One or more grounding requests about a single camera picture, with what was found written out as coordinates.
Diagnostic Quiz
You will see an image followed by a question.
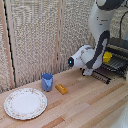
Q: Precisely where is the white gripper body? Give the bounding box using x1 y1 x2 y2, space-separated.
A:
81 66 96 77

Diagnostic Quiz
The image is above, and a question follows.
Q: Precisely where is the yellow dish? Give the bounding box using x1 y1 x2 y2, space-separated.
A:
102 51 114 64

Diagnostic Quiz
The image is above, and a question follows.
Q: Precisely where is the white floral rim plate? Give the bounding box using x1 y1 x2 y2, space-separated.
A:
3 87 49 121

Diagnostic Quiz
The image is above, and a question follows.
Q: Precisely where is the orange butter block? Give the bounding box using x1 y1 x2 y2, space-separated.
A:
54 83 70 96

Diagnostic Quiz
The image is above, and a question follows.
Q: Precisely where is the blue cup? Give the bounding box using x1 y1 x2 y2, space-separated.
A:
40 72 55 93

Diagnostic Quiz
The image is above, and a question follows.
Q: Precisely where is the woven folding screen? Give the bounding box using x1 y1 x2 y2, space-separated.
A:
0 0 128 95

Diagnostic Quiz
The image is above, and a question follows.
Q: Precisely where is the black wire dish rack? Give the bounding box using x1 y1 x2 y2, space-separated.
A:
80 36 128 85

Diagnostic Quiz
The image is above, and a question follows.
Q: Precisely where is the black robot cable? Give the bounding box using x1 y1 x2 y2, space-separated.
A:
118 9 124 40

